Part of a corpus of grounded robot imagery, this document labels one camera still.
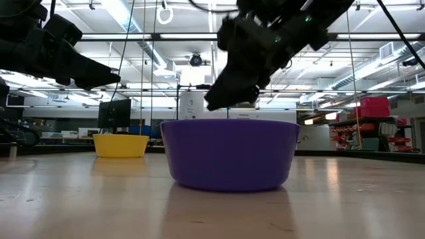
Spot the white box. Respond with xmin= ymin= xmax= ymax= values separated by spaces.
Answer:
xmin=78 ymin=127 xmax=100 ymax=138

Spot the white pillar with sign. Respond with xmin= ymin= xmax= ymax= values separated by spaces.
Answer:
xmin=179 ymin=90 xmax=205 ymax=121

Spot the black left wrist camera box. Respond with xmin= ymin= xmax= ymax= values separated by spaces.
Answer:
xmin=44 ymin=14 xmax=84 ymax=46

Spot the black metal frame stand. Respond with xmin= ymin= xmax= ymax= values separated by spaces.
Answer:
xmin=175 ymin=84 xmax=230 ymax=121

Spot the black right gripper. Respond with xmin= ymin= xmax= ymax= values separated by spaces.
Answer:
xmin=204 ymin=15 xmax=300 ymax=112

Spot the purple plastic bowl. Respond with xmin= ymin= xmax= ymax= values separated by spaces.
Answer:
xmin=160 ymin=118 xmax=301 ymax=193

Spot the yellow plastic bowl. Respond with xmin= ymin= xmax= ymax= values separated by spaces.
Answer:
xmin=92 ymin=133 xmax=150 ymax=159

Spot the white cable ring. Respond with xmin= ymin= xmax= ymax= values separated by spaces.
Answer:
xmin=156 ymin=5 xmax=175 ymax=26

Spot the black computer monitor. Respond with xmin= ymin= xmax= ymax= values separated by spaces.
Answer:
xmin=97 ymin=98 xmax=132 ymax=134

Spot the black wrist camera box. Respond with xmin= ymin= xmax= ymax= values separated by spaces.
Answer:
xmin=216 ymin=15 xmax=240 ymax=51
xmin=44 ymin=14 xmax=84 ymax=46

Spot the blue bin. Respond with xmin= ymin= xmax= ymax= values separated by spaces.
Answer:
xmin=128 ymin=124 xmax=162 ymax=139

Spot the black ceiling camera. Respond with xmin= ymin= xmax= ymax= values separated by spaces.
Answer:
xmin=189 ymin=52 xmax=204 ymax=68

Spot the long ceiling light bar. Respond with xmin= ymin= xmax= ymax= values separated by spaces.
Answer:
xmin=78 ymin=32 xmax=425 ymax=42

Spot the white container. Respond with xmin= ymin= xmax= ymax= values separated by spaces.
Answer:
xmin=379 ymin=122 xmax=398 ymax=135

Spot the teal box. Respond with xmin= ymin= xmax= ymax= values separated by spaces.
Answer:
xmin=361 ymin=137 xmax=381 ymax=152

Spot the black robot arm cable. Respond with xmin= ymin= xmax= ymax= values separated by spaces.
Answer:
xmin=377 ymin=0 xmax=425 ymax=70

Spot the yellow hanging rope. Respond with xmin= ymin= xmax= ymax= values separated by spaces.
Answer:
xmin=345 ymin=9 xmax=363 ymax=151

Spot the thin hanging cord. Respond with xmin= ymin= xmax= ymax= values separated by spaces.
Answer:
xmin=139 ymin=0 xmax=147 ymax=135
xmin=150 ymin=0 xmax=159 ymax=132

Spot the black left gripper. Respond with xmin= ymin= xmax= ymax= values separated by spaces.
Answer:
xmin=0 ymin=28 xmax=121 ymax=91

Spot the black hanging cable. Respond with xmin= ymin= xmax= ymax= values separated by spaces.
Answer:
xmin=108 ymin=0 xmax=137 ymax=102

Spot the dark storage shelf rack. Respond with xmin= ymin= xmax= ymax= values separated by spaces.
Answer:
xmin=327 ymin=116 xmax=416 ymax=153

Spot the red storage crate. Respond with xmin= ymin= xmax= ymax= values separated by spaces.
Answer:
xmin=353 ymin=106 xmax=391 ymax=118
xmin=359 ymin=96 xmax=390 ymax=109

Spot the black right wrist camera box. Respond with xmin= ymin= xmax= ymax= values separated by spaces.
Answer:
xmin=216 ymin=15 xmax=240 ymax=51

